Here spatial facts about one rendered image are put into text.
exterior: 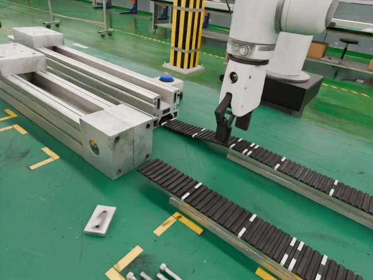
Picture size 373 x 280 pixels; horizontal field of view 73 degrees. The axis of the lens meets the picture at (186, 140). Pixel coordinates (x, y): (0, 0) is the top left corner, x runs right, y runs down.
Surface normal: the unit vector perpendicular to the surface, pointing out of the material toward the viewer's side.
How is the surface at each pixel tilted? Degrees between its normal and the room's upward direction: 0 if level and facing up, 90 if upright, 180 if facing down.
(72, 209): 0
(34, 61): 90
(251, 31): 91
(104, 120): 0
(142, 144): 90
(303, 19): 113
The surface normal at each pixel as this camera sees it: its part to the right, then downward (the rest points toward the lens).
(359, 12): -0.61, 0.36
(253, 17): -0.41, 0.44
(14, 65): 0.78, 0.39
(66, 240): 0.10, -0.85
